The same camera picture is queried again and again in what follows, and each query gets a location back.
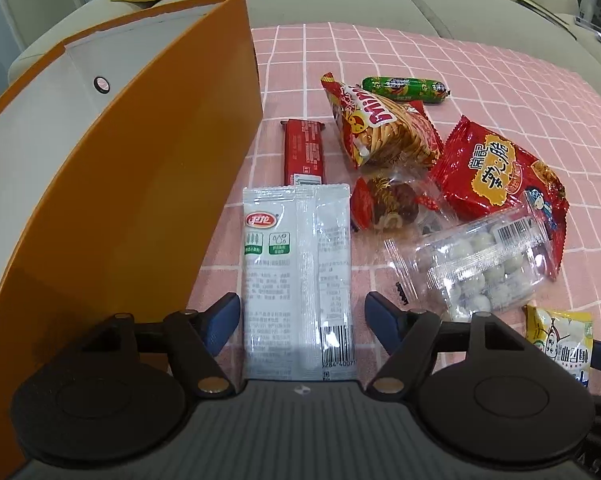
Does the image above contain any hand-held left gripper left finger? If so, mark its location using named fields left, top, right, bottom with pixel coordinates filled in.
left=71, top=292, right=242, bottom=397

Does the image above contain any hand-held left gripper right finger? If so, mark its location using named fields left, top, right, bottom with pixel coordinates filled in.
left=363, top=291, right=537, bottom=397

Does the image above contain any yellow snack packet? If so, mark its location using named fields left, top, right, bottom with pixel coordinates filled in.
left=523, top=303, right=595, bottom=392

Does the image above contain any white snack packet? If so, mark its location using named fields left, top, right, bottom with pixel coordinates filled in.
left=242, top=183, right=359, bottom=382

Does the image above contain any clear packet of white balls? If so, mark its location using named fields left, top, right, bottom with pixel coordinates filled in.
left=383, top=199, right=562, bottom=324

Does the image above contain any clear date snack packet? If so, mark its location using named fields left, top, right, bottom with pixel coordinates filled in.
left=352, top=167, right=457, bottom=234

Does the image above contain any orange cardboard box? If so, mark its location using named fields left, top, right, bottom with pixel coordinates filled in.
left=0, top=0, right=265, bottom=480

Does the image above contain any red snack bar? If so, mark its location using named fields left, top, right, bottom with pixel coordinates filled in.
left=280, top=118, right=329, bottom=187

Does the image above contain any red crisp noodle packet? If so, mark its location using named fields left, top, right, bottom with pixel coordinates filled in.
left=429, top=114, right=569, bottom=282

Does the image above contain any red striped snack stick bag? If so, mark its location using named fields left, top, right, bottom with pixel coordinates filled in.
left=321, top=72, right=442, bottom=170

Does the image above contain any green wrapped sausage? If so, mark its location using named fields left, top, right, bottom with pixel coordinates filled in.
left=361, top=75, right=452, bottom=105

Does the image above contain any pink checked cloth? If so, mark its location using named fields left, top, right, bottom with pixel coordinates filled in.
left=189, top=22, right=601, bottom=413

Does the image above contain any beige sofa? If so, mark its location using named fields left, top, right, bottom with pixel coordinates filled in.
left=7, top=0, right=601, bottom=111

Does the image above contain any book with dark cover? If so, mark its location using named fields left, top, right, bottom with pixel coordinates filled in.
left=517, top=0, right=572, bottom=31

